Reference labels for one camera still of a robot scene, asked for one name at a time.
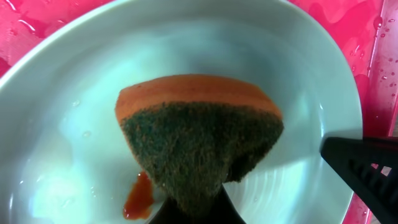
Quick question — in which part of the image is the orange green sponge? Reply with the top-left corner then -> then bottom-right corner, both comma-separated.
115,74 -> 284,217

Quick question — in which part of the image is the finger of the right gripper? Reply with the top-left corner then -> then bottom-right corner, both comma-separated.
321,137 -> 397,224

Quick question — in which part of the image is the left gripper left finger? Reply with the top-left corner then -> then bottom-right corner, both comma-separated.
147,197 -> 187,224

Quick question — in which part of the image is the red plastic tray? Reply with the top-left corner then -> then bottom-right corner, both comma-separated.
0,0 -> 398,224

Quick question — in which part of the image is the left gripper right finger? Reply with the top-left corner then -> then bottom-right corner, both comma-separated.
214,186 -> 246,224

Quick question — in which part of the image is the light blue plate top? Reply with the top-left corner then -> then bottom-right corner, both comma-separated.
0,0 -> 364,224

